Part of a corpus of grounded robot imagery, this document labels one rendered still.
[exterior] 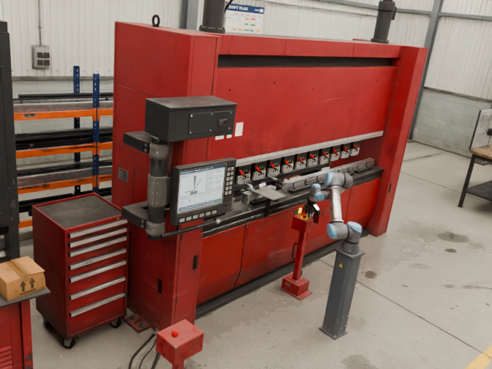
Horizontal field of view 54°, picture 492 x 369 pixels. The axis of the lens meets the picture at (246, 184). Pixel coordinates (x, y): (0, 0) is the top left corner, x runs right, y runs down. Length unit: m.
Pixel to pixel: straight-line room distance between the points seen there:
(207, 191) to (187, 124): 0.46
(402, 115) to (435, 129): 5.99
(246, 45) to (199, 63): 0.66
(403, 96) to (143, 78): 3.28
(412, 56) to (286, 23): 4.59
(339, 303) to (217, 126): 1.92
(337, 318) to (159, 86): 2.32
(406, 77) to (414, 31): 6.37
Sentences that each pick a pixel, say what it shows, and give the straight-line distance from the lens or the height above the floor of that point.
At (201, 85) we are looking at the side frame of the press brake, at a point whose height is 1.99.
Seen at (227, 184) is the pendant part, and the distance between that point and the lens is 3.05.
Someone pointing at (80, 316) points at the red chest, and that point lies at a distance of 3.82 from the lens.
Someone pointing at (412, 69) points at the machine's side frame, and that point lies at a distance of 5.81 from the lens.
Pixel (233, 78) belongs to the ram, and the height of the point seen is 1.98.
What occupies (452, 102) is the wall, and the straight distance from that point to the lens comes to 11.65.
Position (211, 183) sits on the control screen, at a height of 1.47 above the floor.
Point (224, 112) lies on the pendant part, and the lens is 2.90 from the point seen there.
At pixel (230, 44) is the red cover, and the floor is 2.23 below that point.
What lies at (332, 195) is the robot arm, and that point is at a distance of 3.89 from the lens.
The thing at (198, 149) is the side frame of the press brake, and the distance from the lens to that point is 3.35.
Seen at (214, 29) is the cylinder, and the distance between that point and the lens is 3.62.
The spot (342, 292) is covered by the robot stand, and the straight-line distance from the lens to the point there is 4.06.
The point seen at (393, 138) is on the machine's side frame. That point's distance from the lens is 5.94.
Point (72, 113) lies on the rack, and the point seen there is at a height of 1.37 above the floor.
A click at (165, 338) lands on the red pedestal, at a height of 0.80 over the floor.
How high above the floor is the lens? 2.48
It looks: 20 degrees down
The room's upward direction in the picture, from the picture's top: 7 degrees clockwise
